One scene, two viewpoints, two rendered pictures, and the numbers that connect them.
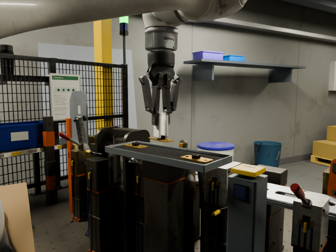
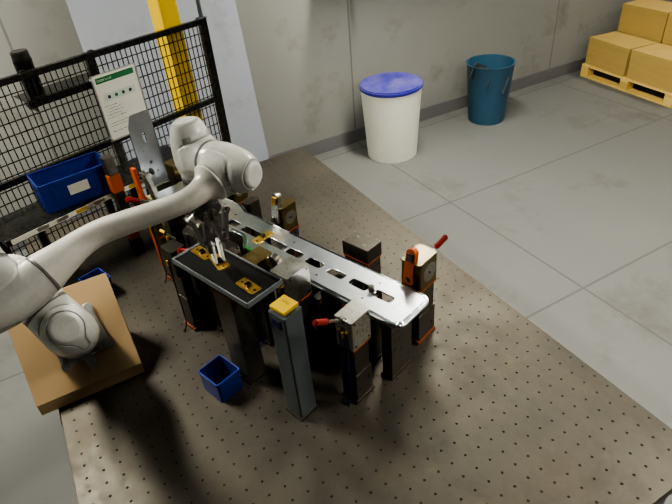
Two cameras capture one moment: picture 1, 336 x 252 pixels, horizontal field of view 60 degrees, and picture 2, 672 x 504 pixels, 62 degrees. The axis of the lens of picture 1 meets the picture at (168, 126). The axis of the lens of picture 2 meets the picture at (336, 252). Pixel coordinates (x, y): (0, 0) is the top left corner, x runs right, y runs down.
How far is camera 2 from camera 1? 1.09 m
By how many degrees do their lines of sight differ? 30
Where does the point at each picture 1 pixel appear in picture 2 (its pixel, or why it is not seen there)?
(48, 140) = (115, 185)
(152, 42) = not seen: hidden behind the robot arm
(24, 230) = (116, 321)
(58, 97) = (112, 107)
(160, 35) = not seen: hidden behind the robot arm
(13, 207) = (100, 301)
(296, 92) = not seen: outside the picture
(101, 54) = (159, 13)
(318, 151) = (596, 57)
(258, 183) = (287, 320)
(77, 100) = (139, 126)
